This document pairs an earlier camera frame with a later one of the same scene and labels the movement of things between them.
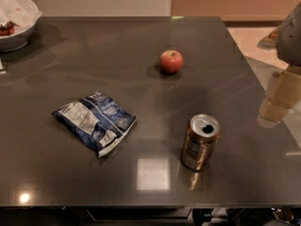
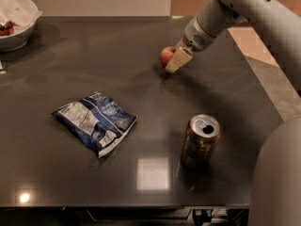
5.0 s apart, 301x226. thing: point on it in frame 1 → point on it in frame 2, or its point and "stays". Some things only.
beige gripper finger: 283,91 → 195,38
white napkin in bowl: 18,9 stays
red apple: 171,61 stays
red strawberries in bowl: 8,28 stays
